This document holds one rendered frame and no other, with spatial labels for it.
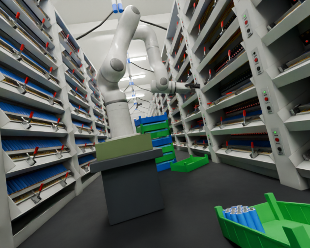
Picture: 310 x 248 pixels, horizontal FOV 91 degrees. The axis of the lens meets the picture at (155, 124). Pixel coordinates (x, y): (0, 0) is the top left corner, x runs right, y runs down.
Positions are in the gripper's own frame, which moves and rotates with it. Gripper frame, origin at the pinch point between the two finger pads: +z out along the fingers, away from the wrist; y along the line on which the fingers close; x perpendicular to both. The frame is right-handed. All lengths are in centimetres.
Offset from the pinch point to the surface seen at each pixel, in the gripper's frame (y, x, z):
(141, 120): -47, -18, -37
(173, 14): -58, 107, -4
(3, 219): 33, -66, -89
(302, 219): 60, -56, 7
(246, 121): 15.4, -24.4, 24.6
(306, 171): 44, -47, 28
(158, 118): -51, -14, -21
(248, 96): 22.6, -11.2, 20.8
